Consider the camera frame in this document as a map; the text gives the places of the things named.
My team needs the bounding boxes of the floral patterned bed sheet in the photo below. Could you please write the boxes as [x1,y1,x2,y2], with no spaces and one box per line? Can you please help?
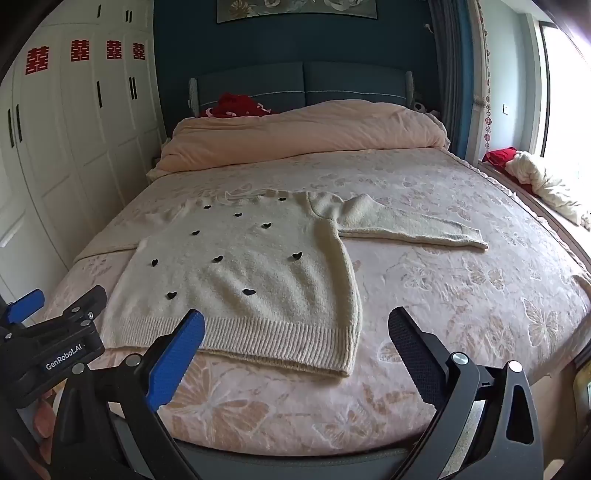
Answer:
[34,148,591,462]

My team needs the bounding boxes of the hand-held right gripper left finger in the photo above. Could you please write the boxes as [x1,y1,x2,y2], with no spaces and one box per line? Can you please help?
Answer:
[51,308,206,480]

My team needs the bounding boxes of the blue upholstered headboard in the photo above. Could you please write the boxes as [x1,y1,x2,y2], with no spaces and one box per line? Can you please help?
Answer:
[188,61,415,127]

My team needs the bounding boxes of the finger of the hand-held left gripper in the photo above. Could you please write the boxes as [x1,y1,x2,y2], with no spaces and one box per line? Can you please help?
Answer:
[0,288,46,329]
[28,285,108,334]

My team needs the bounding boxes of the grey curtain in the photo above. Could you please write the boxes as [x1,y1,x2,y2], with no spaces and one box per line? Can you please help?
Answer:
[427,0,476,162]

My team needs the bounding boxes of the pink pillow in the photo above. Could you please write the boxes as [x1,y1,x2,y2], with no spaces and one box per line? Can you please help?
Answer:
[147,102,451,182]

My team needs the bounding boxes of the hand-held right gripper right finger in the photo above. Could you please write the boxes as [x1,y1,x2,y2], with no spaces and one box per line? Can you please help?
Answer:
[388,305,546,480]

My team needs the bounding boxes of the white wardrobe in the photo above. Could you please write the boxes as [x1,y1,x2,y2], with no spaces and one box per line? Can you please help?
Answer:
[0,0,167,301]

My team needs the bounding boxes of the hanging bead garland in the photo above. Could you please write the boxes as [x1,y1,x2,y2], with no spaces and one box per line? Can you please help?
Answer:
[480,0,495,153]

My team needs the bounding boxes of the cream knit sweater black hearts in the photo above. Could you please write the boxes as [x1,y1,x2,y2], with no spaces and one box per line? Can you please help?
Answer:
[74,188,489,378]

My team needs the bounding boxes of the window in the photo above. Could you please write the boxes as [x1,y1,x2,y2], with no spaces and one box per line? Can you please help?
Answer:
[538,21,591,185]

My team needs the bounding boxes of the framed wall picture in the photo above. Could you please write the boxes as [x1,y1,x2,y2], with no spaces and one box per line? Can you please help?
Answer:
[217,0,376,23]

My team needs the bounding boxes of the plain red cloth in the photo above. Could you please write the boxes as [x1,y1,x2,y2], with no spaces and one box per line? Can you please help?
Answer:
[482,147,518,171]

